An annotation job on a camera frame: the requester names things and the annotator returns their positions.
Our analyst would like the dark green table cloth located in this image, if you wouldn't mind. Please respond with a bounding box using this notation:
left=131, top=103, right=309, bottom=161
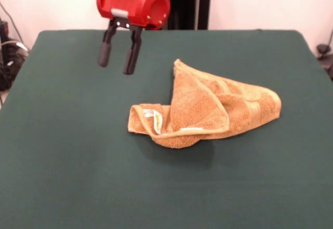
left=0, top=30, right=333, bottom=229

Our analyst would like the black robot pedestal frame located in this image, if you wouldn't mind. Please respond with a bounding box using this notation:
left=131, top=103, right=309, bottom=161
left=162, top=0, right=216, bottom=31

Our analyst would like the white cable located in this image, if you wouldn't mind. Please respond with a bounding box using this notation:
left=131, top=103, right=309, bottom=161
left=0, top=40, right=29, bottom=53

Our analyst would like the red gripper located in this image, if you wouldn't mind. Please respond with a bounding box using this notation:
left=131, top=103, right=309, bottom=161
left=96, top=0, right=171, bottom=75

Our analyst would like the black equipment box with cables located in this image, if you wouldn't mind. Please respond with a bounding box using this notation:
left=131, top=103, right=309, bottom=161
left=0, top=41, right=29, bottom=91

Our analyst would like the orange terry towel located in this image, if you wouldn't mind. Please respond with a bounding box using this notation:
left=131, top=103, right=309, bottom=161
left=127, top=59, right=283, bottom=150

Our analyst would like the small black plug adapter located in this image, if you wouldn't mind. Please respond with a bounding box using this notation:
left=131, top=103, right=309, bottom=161
left=316, top=44, right=332, bottom=59

